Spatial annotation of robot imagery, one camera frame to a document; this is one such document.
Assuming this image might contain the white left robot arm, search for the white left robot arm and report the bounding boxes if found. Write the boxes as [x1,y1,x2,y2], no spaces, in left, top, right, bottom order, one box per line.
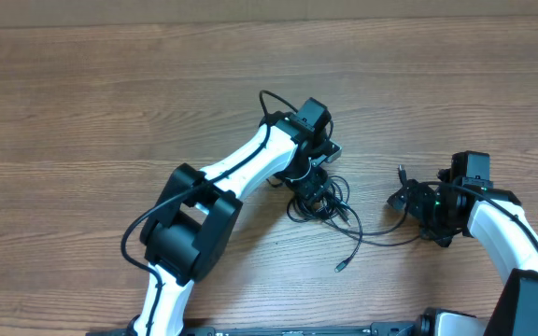
[127,98,340,335]

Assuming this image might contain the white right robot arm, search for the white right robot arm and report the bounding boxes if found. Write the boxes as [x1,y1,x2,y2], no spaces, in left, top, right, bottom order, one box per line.
[388,151,538,335]

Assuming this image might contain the thick black cable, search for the thick black cable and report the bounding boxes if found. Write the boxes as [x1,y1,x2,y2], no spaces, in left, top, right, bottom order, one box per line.
[286,175,352,228]

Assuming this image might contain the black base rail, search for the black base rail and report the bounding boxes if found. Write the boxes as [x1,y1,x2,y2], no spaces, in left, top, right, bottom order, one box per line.
[85,320,438,336]

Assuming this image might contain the black cable with white tag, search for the black cable with white tag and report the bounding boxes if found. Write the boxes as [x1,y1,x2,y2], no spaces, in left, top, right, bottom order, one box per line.
[333,163,424,247]

